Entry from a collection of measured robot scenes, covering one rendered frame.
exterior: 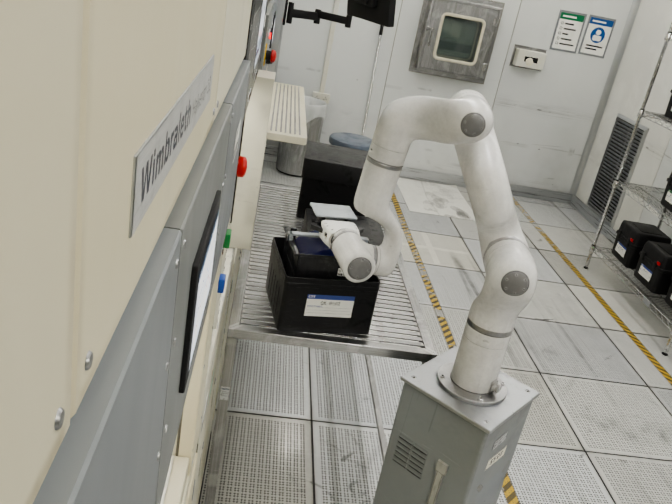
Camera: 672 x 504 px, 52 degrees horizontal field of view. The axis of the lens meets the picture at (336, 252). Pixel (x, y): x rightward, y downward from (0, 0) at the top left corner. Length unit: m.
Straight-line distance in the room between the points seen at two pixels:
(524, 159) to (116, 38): 6.43
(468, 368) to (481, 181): 0.50
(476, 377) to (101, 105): 1.64
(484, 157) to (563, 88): 4.98
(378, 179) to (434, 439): 0.71
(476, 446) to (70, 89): 1.67
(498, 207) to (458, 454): 0.65
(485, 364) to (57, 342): 1.63
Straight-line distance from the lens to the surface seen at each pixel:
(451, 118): 1.53
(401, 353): 1.98
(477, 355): 1.81
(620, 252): 5.12
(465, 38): 6.13
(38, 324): 0.22
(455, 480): 1.90
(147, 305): 0.37
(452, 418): 1.82
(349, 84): 6.16
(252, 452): 2.70
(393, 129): 1.59
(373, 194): 1.64
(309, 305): 1.91
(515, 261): 1.65
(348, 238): 1.74
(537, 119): 6.58
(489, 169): 1.63
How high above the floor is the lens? 1.74
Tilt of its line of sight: 23 degrees down
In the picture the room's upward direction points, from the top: 11 degrees clockwise
